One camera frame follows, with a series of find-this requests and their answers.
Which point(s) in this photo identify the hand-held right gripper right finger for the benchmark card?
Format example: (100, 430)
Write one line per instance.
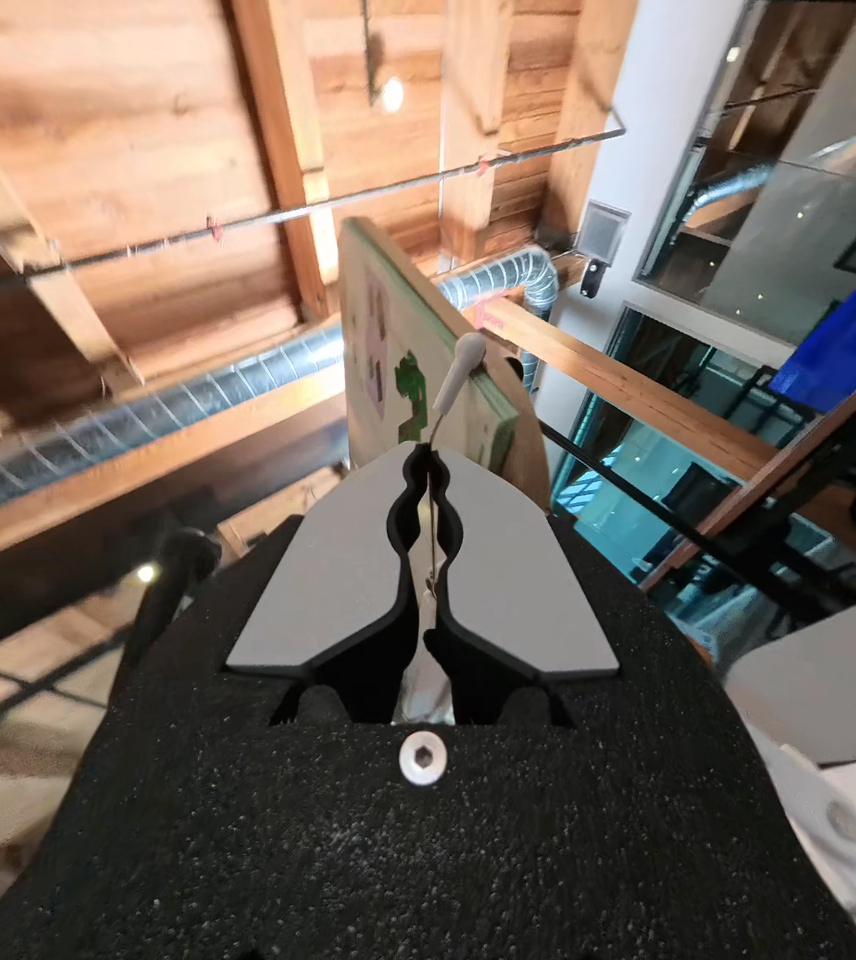
(525, 592)

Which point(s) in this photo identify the metal ceiling conduit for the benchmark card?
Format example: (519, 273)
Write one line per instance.
(368, 191)

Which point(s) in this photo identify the instruction booklet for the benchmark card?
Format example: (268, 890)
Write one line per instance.
(368, 337)

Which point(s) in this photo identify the grey wall vent box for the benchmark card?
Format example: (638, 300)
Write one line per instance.
(602, 229)

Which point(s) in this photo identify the ceiling spotlight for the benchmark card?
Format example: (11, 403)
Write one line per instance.
(392, 94)
(146, 574)

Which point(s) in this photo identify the black rounded pole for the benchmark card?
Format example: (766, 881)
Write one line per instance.
(180, 555)

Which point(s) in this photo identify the black metal bar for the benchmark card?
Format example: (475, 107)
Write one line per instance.
(660, 516)

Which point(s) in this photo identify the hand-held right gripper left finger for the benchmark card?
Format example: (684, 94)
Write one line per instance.
(330, 585)

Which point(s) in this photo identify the white base book stand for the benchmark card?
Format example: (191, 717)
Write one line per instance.
(461, 367)

